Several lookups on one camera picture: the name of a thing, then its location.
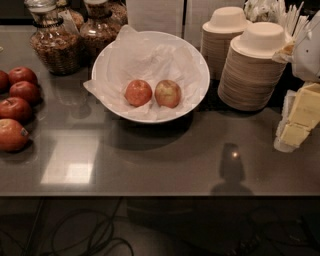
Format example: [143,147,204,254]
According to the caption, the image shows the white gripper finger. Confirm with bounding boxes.
[273,90,296,153]

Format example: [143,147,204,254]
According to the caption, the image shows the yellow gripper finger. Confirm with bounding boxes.
[279,83,320,147]

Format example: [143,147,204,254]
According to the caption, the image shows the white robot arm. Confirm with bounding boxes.
[272,11,320,153]

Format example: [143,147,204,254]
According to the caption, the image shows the white ceramic bowl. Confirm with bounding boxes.
[91,30,211,125]

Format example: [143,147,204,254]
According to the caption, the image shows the red apple in row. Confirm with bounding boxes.
[0,97,32,123]
[9,81,41,105]

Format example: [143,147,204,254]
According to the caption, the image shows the red apple with sticker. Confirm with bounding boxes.
[0,119,29,152]

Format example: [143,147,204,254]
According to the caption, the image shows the red apple top of row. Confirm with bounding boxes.
[8,66,38,84]

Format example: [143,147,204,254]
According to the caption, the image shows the red apple far left edge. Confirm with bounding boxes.
[0,70,10,93]

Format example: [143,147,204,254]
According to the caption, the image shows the front stack of paper bowls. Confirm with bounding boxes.
[218,22,286,111]

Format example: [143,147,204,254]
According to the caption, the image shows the stack of paper bowls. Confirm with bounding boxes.
[218,22,286,111]
[200,6,250,80]

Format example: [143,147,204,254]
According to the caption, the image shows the white straws bundle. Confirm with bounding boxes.
[244,0,309,38]

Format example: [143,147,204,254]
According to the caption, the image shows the black power strip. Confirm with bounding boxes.
[226,235,261,256]

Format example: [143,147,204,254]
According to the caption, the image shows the rear stack of paper bowls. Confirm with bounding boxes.
[200,6,250,80]

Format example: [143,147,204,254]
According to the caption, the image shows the white paper liner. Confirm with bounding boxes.
[83,24,207,122]

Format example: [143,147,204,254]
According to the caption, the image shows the back right glass jar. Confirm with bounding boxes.
[109,0,128,25]

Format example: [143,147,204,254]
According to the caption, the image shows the glass granola jar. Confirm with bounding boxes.
[24,0,82,75]
[80,0,121,58]

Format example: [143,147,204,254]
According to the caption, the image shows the front glass granola jar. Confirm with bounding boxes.
[24,0,82,75]

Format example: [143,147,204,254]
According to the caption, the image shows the back left glass jar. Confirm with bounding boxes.
[56,0,84,30]

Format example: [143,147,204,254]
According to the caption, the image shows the black cables under table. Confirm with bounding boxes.
[0,197,135,256]

